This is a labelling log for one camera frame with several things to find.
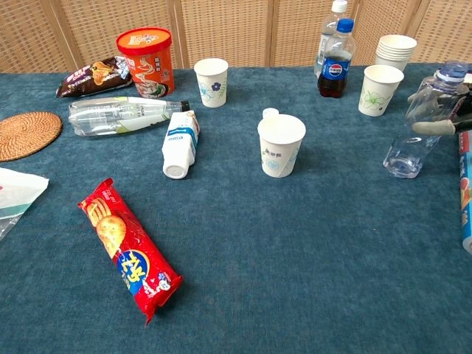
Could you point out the woven bamboo folding screen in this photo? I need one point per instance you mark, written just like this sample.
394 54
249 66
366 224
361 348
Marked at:
228 33

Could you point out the long blue tube packet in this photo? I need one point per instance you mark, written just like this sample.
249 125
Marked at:
466 184

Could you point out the white milk bottle blue label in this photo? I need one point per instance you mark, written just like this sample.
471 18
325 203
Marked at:
180 144

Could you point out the round woven rattan coaster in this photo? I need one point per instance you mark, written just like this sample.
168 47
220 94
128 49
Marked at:
27 135

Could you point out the orange instant noodle cup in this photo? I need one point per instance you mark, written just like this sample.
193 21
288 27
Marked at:
147 62

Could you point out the paper cup blue flower print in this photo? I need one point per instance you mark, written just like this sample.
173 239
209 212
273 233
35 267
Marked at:
212 88

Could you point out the stack of paper cups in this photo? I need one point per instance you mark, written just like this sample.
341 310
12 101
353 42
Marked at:
394 49

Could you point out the red biscuit pack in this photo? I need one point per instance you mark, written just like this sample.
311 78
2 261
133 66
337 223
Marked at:
121 243

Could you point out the clear plastic bottle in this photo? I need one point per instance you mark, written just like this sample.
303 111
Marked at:
409 155

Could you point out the paper cup green flower print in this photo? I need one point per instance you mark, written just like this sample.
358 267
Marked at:
378 96

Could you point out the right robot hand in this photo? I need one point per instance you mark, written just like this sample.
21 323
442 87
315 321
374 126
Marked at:
435 128

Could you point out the blue tablecloth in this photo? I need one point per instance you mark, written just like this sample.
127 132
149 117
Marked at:
258 258

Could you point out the brown chocolate snack bag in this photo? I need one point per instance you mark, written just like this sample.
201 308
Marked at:
94 77

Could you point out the clear water bottle white cap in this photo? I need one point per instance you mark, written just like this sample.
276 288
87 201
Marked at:
326 29

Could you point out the white green snack bag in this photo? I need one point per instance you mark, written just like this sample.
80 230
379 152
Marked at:
16 191

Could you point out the cola bottle blue cap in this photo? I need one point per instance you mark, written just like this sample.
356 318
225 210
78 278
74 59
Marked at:
335 70

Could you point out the paper cup green blue print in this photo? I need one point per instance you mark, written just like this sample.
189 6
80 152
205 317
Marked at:
278 151

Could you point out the clear bottle black cap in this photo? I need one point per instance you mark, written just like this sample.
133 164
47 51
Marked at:
118 116

